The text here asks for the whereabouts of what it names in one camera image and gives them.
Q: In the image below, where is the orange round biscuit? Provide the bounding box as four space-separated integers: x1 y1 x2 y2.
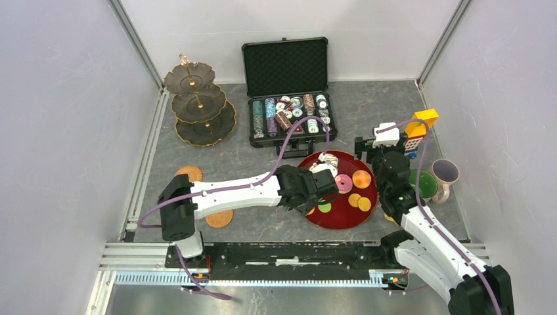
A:
347 193 361 208

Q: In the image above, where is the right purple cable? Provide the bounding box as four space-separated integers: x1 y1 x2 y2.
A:
376 119 503 315

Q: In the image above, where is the three-tier dessert stand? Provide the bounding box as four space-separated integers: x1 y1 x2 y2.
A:
164 53 236 147

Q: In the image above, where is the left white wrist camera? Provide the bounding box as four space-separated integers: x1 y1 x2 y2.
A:
309 154 338 177

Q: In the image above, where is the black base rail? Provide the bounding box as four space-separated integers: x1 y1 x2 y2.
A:
165 241 409 290

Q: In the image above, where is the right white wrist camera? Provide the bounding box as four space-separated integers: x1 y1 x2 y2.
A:
372 122 400 148

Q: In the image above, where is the green macaron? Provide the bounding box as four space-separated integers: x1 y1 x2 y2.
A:
317 203 332 213

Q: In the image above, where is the toy block tower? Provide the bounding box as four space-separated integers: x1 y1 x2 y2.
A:
405 108 439 159

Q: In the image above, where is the woven coaster left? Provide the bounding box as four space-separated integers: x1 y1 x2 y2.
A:
175 165 203 182

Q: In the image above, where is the purple cable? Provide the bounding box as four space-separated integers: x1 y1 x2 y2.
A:
376 119 503 315
137 115 332 302

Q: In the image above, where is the woven coaster front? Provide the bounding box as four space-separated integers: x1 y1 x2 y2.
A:
205 210 234 228

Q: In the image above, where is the red round tray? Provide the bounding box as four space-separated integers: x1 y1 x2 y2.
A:
305 150 378 230

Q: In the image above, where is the woven coaster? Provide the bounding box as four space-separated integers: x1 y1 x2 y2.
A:
175 165 203 182
205 210 234 228

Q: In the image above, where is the green bowl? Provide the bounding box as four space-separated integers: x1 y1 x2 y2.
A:
409 169 438 201

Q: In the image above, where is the pink frosted donut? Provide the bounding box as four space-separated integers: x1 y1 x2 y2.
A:
335 174 353 194

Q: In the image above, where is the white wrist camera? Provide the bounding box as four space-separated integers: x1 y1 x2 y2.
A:
309 154 338 177
372 122 400 148

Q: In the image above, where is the yellow cup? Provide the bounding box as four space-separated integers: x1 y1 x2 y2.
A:
384 213 396 223

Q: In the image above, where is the black poker chip case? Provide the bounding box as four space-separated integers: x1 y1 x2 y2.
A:
242 37 330 152

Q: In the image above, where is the white striped donut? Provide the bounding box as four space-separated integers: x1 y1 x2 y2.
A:
318 152 339 168

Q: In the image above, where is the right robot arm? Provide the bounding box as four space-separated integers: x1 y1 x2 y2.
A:
354 134 515 314

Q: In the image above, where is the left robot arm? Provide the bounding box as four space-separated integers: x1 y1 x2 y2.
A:
157 163 339 268

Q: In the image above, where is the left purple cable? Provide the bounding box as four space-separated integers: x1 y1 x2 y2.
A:
137 115 332 302

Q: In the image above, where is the orange waffle biscuit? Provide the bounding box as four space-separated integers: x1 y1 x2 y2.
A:
357 197 372 212

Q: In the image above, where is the orange peach bun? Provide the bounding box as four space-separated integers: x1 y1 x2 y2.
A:
351 170 372 189

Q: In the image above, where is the beige purple mug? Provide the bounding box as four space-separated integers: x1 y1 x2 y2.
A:
430 159 460 203

